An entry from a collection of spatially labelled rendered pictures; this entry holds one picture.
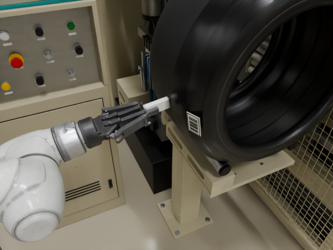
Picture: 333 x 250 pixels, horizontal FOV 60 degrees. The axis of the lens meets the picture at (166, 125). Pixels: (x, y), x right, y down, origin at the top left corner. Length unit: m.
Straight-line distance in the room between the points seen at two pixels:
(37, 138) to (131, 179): 1.44
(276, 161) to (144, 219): 1.01
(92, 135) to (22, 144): 0.15
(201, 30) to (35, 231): 0.50
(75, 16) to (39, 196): 0.85
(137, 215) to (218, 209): 0.52
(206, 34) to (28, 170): 0.44
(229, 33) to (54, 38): 0.81
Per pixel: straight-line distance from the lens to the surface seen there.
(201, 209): 1.93
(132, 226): 1.87
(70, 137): 0.70
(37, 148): 0.68
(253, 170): 1.10
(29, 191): 0.56
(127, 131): 0.70
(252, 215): 1.98
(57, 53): 1.30
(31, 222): 0.55
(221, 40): 0.63
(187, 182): 1.56
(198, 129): 0.70
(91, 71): 1.36
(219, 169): 0.93
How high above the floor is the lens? 1.59
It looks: 39 degrees down
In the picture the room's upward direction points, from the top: straight up
